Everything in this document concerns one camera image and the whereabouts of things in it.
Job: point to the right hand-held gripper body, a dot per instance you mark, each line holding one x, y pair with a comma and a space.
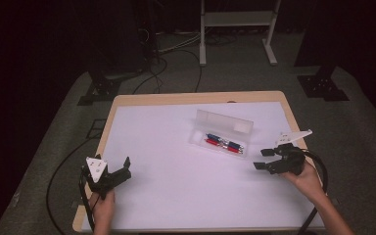
289, 161

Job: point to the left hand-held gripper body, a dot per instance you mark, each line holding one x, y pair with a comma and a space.
98, 178

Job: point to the red pen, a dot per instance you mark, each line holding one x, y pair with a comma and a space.
217, 143

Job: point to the clear plastic pencil case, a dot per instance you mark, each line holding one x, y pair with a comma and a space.
222, 125

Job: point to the blue pen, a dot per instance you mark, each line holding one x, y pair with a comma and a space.
214, 136

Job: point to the person's right hand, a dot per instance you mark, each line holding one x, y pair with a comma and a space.
308, 184

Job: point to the person's left hand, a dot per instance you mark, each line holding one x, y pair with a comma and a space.
103, 212

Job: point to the black tape square outline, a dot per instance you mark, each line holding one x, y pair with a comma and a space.
96, 128

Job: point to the white table mat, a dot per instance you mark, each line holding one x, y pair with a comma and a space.
176, 196

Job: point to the black stand base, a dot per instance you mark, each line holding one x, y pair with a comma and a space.
321, 86
103, 88

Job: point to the white metal stand frame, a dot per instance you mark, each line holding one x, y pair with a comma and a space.
238, 19

